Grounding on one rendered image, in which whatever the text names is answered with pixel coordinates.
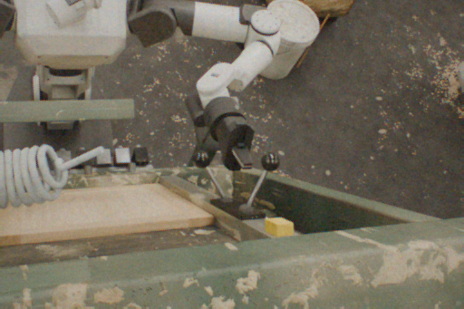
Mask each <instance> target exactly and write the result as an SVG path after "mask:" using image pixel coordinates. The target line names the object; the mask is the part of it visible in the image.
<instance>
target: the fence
mask: <svg viewBox="0 0 464 309"><path fill-rule="evenodd" d="M159 183H160V185H162V186H164V187H166V188H168V189H171V191H173V192H175V193H177V194H179V196H181V197H183V198H184V199H186V200H187V201H190V202H191V203H192V204H194V205H196V206H198V207H199V208H202V209H203V210H205V211H206V212H207V213H210V215H212V216H214V217H215V225H216V226H217V227H218V228H221V229H222V230H224V231H225V232H227V233H229V234H230V235H231V236H233V237H234V238H236V239H237V240H239V241H246V240H260V239H267V238H273V237H276V236H273V235H272V234H270V233H268V232H266V227H265V219H266V218H261V219H254V220H239V219H237V218H236V217H233V216H231V215H229V214H228V213H226V212H225V211H223V210H221V209H220V208H217V207H215V206H214V205H210V200H211V199H214V198H221V197H219V196H218V195H216V194H214V193H210V192H209V191H207V190H205V189H203V188H201V187H199V186H195V185H194V184H192V183H190V182H189V181H186V180H185V179H183V178H179V177H177V176H175V175H173V176H162V177H159Z"/></svg>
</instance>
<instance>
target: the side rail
mask: <svg viewBox="0 0 464 309"><path fill-rule="evenodd" d="M262 172H263V170H259V169H254V168H252V169H245V170H242V169H241V170H237V171H235V197H236V200H237V201H241V202H242V203H245V204H247V202H248V200H249V197H250V196H251V194H252V193H253V189H254V188H255V186H256V183H257V182H258V180H259V178H260V175H261V174H262ZM252 207H253V208H256V209H258V210H259V209H268V210H269V211H272V212H273V213H275V214H276V217H281V218H283V219H285V220H288V221H291V222H292V223H294V230H295V231H297V232H300V233H303V234H304V235H306V234H313V233H320V232H334V231H341V230H347V229H354V228H367V227H380V226H388V225H400V224H408V223H415V222H421V221H435V220H441V219H440V218H437V217H430V216H427V215H424V214H421V213H417V212H413V211H410V210H408V209H402V208H397V207H395V206H393V205H386V204H384V203H381V202H378V201H373V200H369V199H367V198H359V197H357V196H354V195H351V194H349V193H343V192H341V191H338V190H334V189H329V188H325V187H322V186H316V185H314V184H311V183H307V182H305V181H299V180H297V179H291V178H287V177H284V176H281V175H278V174H273V173H270V172H268V174H267V175H266V177H265V179H264V182H263V184H262V186H261V187H260V190H259V191H258V193H257V194H256V199H255V201H254V202H253V205H252Z"/></svg>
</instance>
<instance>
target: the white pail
mask: <svg viewBox="0 0 464 309"><path fill-rule="evenodd" d="M267 9H268V11H271V12H273V13H274V14H276V15H277V16H278V17H279V18H280V22H281V25H280V45H279V47H278V50H277V52H276V54H275V56H274V57H273V58H272V62H271V63H270V64H269V65H268V66H267V67H266V68H265V69H264V70H263V71H262V72H261V73H260V75H262V76H263V77H266V78H268V79H272V80H278V79H282V78H284V77H286V76H287V75H288V74H289V73H290V71H291V69H292V68H293V66H294V65H295V62H297V61H298V59H299V57H300V56H301V54H302V53H303V51H304V50H305V48H306V47H307V46H308V45H309V46H308V48H307V50H306V52H305V53H304V55H303V57H302V59H301V61H300V62H299V64H298V65H297V66H296V68H298V67H299V65H300V63H301V62H302V61H303V58H304V57H305V55H306V54H307V51H308V50H309V49H310V47H311V45H312V43H313V42H314V39H315V38H316V36H317V35H318V34H319V32H320V30H321V29H322V28H323V25H324V23H325V22H326V19H327V18H328V16H329V14H328V15H327V16H326V18H325V19H324V21H323V24H322V25H321V26H320V28H319V20H318V18H317V17H316V15H315V14H314V12H313V11H312V10H311V8H309V7H308V6H307V5H305V4H304V3H300V2H299V1H296V0H275V1H273V2H272V3H270V4H269V5H268V8H267Z"/></svg>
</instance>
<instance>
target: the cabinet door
mask: <svg viewBox="0 0 464 309"><path fill-rule="evenodd" d="M214 225H215V217H214V216H212V215H210V213H207V212H206V211H205V210H203V209H202V208H199V207H198V206H196V205H194V204H192V203H191V202H190V201H187V200H186V199H184V198H183V197H181V196H179V194H177V193H175V192H173V191H171V189H168V188H166V187H164V186H162V185H160V183H156V184H144V185H134V186H112V187H102V188H82V189H62V193H61V195H60V197H58V198H57V199H56V200H55V201H49V200H46V201H45V202H44V203H43V204H38V203H36V202H34V203H33V204H32V206H30V207H29V206H25V205H24V204H22V205H21V206H19V207H18V208H14V207H13V206H11V203H10V199H9V204H8V206H7V207H6V208H5V209H1V208H0V246H10V245H25V244H32V243H41V242H48V241H57V240H71V239H78V238H86V237H108V236H116V235H123V234H131V233H139V232H153V231H161V230H169V229H176V228H192V227H205V226H214Z"/></svg>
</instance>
